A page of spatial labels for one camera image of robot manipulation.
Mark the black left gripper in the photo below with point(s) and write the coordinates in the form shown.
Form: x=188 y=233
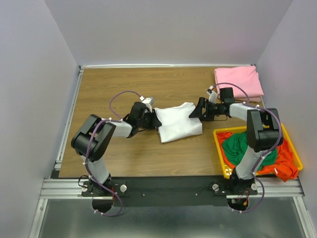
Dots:
x=155 y=122

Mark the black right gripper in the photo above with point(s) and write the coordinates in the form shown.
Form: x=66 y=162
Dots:
x=196 y=113

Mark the white t shirt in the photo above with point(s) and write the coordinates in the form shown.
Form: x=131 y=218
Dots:
x=176 y=124

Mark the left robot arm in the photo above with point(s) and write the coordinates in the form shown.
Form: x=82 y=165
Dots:
x=92 y=139

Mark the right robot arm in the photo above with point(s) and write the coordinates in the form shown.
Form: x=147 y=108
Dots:
x=263 y=132

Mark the green t shirt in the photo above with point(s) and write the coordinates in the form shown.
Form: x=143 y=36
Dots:
x=234 y=146

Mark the folded pink t shirt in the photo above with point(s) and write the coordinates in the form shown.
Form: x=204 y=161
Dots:
x=246 y=77

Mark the yellow plastic basket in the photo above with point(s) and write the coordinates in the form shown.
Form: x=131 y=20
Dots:
x=294 y=153

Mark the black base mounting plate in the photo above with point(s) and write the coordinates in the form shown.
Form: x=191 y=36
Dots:
x=124 y=192

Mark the orange t shirt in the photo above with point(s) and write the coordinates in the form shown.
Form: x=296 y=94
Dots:
x=282 y=161

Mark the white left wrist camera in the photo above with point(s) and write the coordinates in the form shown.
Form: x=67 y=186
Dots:
x=149 y=101

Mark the aluminium frame rail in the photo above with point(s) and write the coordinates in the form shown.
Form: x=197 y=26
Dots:
x=69 y=189

